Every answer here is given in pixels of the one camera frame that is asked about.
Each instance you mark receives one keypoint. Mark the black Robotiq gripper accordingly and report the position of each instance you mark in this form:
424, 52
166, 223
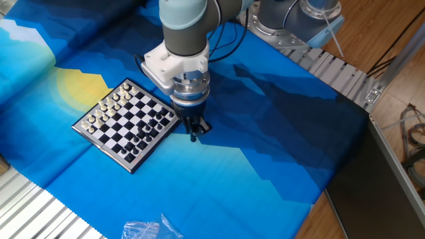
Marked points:
191, 111

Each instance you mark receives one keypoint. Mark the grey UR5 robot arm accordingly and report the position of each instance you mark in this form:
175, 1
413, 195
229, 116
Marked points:
186, 36

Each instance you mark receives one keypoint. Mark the black white folding chessboard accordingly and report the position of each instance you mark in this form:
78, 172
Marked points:
117, 127

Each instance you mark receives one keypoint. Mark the black chess pawn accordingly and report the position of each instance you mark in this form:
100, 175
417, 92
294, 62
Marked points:
129, 146
140, 133
164, 111
135, 139
123, 151
158, 116
147, 128

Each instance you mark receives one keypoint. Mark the blue landscape print cloth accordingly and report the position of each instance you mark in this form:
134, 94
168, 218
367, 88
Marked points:
232, 166

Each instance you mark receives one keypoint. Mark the silver vented wrist box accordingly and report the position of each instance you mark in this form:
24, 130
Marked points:
157, 81

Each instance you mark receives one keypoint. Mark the white chess pawn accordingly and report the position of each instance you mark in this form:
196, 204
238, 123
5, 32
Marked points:
99, 123
91, 129
127, 96
123, 101
117, 107
105, 117
133, 90
111, 112

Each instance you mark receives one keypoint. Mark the tall white chess piece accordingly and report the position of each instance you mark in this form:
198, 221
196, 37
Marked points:
102, 106

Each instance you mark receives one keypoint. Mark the clear plastic zip bag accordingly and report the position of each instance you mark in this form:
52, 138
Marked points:
142, 230

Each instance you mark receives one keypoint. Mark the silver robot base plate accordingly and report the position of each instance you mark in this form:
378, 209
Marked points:
265, 34

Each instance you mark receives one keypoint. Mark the black panel with silver frame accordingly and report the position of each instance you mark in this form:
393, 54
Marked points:
365, 186

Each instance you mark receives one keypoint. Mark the aluminium frame bar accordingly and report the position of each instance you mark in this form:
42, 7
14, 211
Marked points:
403, 59

